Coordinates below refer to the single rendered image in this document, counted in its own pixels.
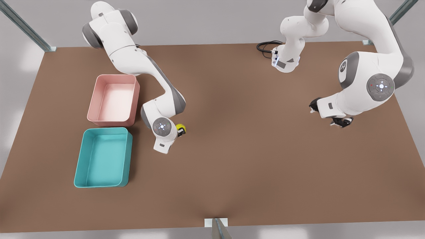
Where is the pink plastic tray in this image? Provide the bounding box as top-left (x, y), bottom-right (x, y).
top-left (87, 74), bottom-right (140, 127)

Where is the teal plastic tray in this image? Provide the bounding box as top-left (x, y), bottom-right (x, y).
top-left (74, 127), bottom-right (133, 188)

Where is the silver frame post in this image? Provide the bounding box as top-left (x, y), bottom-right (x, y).
top-left (363, 0), bottom-right (419, 45)
top-left (204, 218), bottom-right (233, 239)
top-left (0, 0), bottom-right (57, 52)

